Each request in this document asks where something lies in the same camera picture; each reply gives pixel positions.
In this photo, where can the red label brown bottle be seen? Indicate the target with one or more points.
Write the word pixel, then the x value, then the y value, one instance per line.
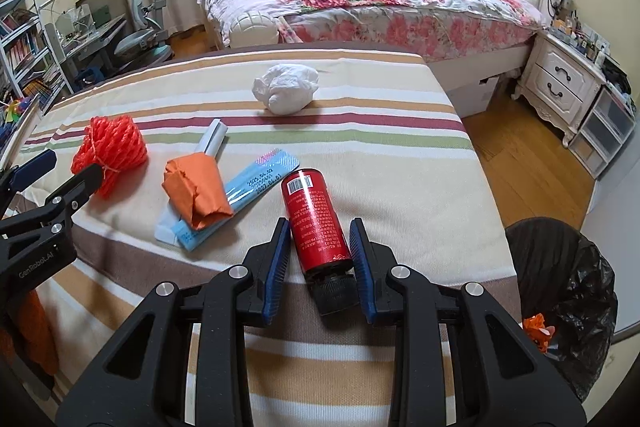
pixel 312 217

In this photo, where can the black bag-lined trash bin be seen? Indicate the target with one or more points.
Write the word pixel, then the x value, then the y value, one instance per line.
pixel 560 267

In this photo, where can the grey desk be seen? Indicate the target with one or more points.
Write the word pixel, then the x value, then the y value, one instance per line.
pixel 95 37

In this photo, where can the white tissue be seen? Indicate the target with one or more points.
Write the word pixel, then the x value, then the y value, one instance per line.
pixel 285 87

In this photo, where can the blue toothpaste box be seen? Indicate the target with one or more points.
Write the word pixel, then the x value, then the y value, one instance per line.
pixel 255 179

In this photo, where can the striped tablecloth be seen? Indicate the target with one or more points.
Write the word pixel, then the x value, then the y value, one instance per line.
pixel 400 167

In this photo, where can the orange cloth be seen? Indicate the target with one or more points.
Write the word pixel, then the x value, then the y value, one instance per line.
pixel 35 337

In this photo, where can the red-orange foam net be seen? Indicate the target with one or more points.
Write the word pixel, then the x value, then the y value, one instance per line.
pixel 115 147

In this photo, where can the black bag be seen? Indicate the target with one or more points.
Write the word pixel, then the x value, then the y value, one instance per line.
pixel 617 77

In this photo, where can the white nightstand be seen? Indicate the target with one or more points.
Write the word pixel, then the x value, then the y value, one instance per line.
pixel 555 77

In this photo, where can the cardboard box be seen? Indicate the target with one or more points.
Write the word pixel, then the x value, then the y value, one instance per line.
pixel 475 94

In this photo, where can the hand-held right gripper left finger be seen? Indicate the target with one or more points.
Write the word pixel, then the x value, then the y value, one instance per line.
pixel 275 272

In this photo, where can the metal bookshelf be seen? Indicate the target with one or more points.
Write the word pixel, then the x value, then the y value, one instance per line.
pixel 25 47

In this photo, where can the white wardrobe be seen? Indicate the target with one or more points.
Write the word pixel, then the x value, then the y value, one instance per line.
pixel 615 232

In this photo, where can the orange paper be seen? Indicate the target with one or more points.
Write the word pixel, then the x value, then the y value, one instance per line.
pixel 195 187

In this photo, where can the clear plastic drawer unit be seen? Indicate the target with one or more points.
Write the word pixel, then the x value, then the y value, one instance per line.
pixel 600 127

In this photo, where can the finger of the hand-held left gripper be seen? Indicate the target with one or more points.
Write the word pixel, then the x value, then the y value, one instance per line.
pixel 35 167
pixel 75 187

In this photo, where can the long white packet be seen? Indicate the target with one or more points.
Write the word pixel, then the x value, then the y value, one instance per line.
pixel 212 137

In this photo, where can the pink floral bed sheet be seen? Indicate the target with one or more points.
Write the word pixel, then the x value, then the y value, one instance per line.
pixel 425 32

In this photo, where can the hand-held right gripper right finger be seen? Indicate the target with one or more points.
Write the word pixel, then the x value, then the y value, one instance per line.
pixel 362 272

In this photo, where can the grey-blue office chair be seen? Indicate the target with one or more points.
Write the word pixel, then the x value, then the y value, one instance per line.
pixel 140 42

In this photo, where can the pile of small toiletries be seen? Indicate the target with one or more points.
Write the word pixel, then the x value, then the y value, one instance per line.
pixel 580 37

